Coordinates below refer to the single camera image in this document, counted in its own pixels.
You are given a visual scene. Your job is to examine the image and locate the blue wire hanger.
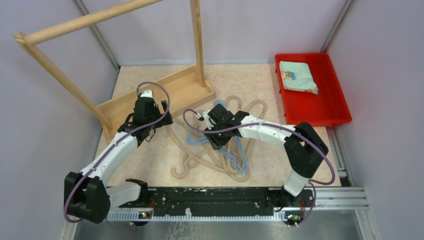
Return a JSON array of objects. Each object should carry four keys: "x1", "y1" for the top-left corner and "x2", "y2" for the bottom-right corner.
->
[
  {"x1": 219, "y1": 136, "x2": 249, "y2": 175},
  {"x1": 186, "y1": 130, "x2": 209, "y2": 146},
  {"x1": 211, "y1": 98, "x2": 227, "y2": 110}
]

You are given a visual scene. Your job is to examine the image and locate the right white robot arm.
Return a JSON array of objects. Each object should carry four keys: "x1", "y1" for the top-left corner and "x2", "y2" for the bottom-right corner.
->
[{"x1": 196, "y1": 104, "x2": 329, "y2": 208}]

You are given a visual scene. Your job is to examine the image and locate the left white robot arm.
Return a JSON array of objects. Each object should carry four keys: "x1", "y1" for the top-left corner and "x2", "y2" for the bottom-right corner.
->
[{"x1": 63, "y1": 89, "x2": 173, "y2": 224}]

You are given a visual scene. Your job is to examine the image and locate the beige plastic hanger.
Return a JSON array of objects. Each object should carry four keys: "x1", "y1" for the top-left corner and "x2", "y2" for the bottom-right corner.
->
[
  {"x1": 208, "y1": 137, "x2": 255, "y2": 183},
  {"x1": 165, "y1": 126, "x2": 230, "y2": 180},
  {"x1": 224, "y1": 95, "x2": 268, "y2": 119}
]

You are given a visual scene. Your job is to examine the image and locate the wooden clothes rack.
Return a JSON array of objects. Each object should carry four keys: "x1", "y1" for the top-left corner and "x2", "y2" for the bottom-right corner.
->
[{"x1": 13, "y1": 0, "x2": 216, "y2": 141}]

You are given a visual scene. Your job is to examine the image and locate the folded light green cloth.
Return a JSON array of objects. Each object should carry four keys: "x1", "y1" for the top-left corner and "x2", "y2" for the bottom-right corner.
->
[{"x1": 278, "y1": 61, "x2": 319, "y2": 95}]

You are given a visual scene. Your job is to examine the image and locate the red plastic bin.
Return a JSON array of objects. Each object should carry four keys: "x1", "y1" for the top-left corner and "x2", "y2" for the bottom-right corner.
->
[{"x1": 274, "y1": 53, "x2": 352, "y2": 127}]

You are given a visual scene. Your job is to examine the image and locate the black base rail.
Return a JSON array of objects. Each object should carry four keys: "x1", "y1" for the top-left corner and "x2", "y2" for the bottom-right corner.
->
[{"x1": 119, "y1": 187, "x2": 314, "y2": 217}]

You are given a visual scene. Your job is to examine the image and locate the white cable duct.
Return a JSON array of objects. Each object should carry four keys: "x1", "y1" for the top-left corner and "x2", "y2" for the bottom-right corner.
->
[{"x1": 106, "y1": 210, "x2": 294, "y2": 223}]

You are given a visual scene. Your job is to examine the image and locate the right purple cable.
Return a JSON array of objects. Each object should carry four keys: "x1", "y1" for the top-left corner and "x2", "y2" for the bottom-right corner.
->
[{"x1": 182, "y1": 108, "x2": 336, "y2": 228}]

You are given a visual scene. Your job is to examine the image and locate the purple cable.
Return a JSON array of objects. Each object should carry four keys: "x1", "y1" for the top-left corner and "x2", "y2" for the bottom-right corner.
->
[
  {"x1": 182, "y1": 108, "x2": 336, "y2": 228},
  {"x1": 63, "y1": 81, "x2": 171, "y2": 231}
]

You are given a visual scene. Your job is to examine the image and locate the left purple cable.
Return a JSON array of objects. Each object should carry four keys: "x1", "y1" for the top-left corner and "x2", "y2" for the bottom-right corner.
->
[{"x1": 63, "y1": 81, "x2": 171, "y2": 231}]

